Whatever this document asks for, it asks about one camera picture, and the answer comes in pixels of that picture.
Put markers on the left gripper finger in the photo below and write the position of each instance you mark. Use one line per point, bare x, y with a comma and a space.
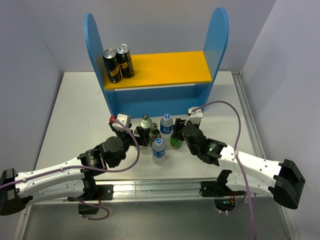
142, 135
117, 129

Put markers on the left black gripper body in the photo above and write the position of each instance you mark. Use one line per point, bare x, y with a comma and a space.
128, 140

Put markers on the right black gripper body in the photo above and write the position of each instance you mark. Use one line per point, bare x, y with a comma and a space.
193, 150

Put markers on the green Perrier bottle red label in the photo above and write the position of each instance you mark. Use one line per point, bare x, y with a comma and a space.
154, 133

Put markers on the green Perrier bottle yellow label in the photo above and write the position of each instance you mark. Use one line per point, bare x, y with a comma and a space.
175, 142

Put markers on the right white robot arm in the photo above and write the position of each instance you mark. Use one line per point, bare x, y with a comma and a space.
241, 173

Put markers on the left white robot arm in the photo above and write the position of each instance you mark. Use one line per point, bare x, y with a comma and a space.
74, 178

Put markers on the blue and yellow shelf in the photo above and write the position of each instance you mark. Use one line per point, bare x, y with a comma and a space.
163, 83

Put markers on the rear water bottle blue label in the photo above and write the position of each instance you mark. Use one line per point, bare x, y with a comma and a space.
166, 124

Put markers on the water bottle blue label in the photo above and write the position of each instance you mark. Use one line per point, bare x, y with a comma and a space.
166, 124
158, 151

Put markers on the clear Chang bottle rear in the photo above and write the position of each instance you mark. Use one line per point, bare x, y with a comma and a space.
146, 122

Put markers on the clear chang bottle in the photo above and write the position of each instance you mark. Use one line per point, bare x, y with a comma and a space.
146, 122
142, 147

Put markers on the clear Chang bottle front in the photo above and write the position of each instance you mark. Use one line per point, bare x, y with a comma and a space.
142, 147

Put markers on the front water bottle blue label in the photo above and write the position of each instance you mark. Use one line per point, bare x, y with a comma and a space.
158, 151

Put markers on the front black gold can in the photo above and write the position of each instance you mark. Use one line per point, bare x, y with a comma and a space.
112, 66

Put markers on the black gold can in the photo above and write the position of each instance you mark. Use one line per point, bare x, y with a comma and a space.
124, 59
112, 66

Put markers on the rear black gold can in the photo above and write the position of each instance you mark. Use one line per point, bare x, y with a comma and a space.
124, 59

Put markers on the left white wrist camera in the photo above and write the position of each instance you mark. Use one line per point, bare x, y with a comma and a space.
123, 119

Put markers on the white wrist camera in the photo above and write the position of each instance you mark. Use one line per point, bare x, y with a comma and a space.
123, 119
195, 116

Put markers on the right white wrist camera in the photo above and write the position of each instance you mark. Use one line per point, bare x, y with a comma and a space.
195, 116

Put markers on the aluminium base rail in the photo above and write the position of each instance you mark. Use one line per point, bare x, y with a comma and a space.
131, 191

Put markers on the aluminium side rail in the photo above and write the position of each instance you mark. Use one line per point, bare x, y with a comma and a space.
248, 116

